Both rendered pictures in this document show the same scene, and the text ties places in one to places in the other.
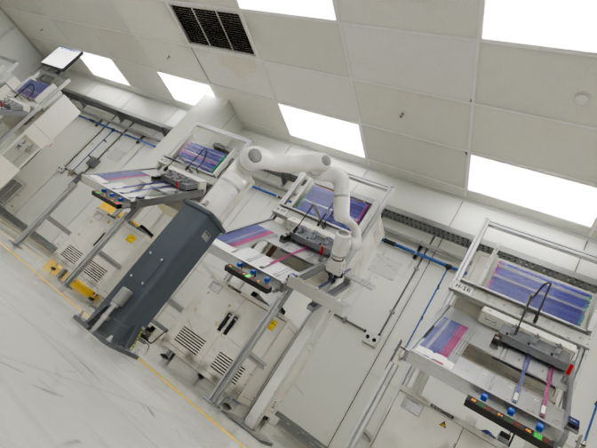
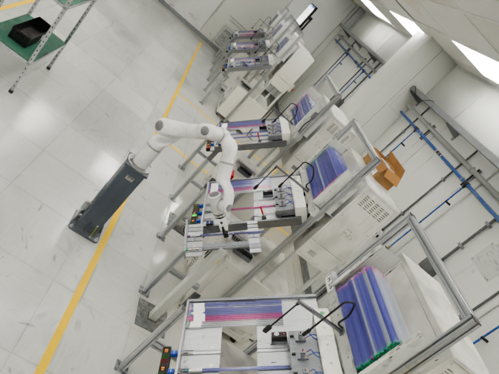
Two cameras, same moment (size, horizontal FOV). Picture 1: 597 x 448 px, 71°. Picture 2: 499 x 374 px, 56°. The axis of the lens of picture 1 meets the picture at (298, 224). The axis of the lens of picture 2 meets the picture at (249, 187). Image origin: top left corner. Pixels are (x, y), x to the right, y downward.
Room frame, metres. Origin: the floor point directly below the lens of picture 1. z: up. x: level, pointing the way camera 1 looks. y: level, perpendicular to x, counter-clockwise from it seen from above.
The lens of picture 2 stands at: (0.12, -2.00, 2.27)
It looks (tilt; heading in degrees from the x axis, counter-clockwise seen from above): 20 degrees down; 39
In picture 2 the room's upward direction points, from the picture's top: 45 degrees clockwise
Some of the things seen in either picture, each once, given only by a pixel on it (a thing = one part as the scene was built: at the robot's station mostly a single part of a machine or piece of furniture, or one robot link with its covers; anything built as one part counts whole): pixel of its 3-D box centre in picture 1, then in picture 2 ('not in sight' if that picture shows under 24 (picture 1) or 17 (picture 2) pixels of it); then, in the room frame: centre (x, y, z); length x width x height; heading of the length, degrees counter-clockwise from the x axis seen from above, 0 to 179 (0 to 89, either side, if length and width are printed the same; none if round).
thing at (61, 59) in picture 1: (63, 61); (307, 18); (5.43, 3.90, 2.10); 0.58 x 0.14 x 0.41; 58
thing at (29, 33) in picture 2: not in sight; (32, 31); (1.62, 2.35, 0.41); 0.57 x 0.17 x 0.11; 58
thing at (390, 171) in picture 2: not in sight; (382, 165); (3.26, -0.22, 1.82); 0.68 x 0.30 x 0.20; 58
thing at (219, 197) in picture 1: (217, 200); (146, 155); (2.00, 0.39, 0.79); 0.19 x 0.19 x 0.18
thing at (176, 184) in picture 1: (134, 226); (245, 165); (3.69, 1.14, 0.66); 1.01 x 0.73 x 1.31; 148
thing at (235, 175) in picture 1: (241, 171); (167, 135); (2.03, 0.40, 1.00); 0.19 x 0.12 x 0.24; 14
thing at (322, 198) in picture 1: (332, 211); (328, 175); (2.95, -0.16, 1.52); 0.51 x 0.13 x 0.27; 58
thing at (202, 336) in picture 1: (239, 349); (233, 277); (3.08, -0.17, 0.31); 0.70 x 0.65 x 0.62; 58
